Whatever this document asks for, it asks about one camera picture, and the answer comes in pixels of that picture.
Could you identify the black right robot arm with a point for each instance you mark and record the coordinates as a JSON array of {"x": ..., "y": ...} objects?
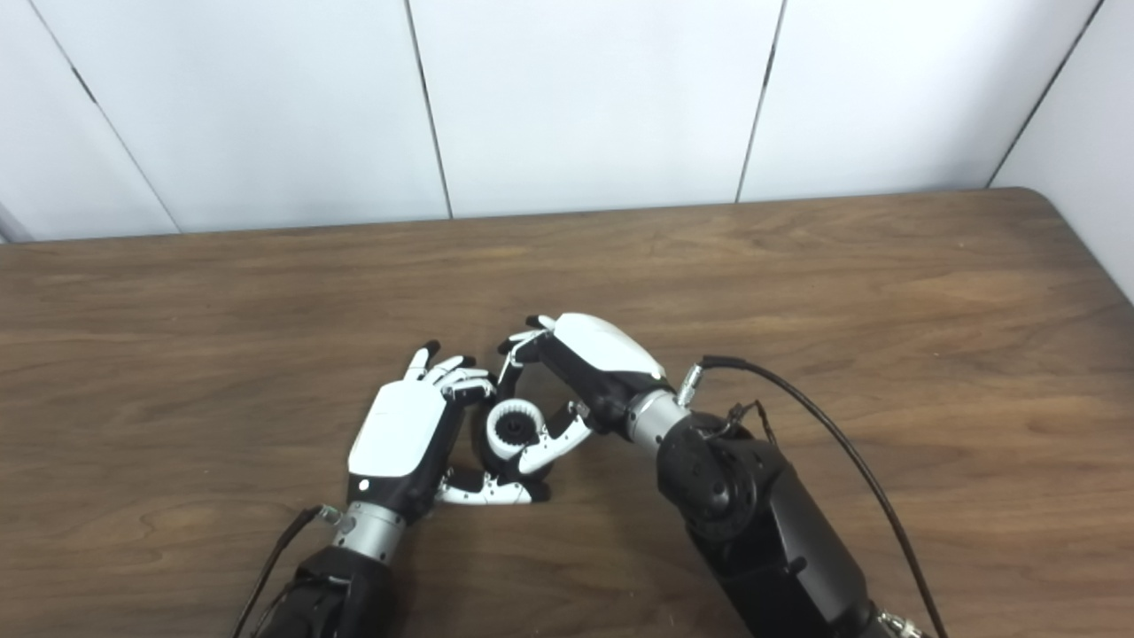
[{"x": 753, "y": 505}]

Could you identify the white and black right hand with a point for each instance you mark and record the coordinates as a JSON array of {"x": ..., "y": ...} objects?
[{"x": 602, "y": 354}]

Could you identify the white and black left hand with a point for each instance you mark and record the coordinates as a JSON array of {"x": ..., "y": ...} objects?
[{"x": 399, "y": 434}]

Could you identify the round black part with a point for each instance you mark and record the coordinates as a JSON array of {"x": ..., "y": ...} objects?
[{"x": 514, "y": 429}]

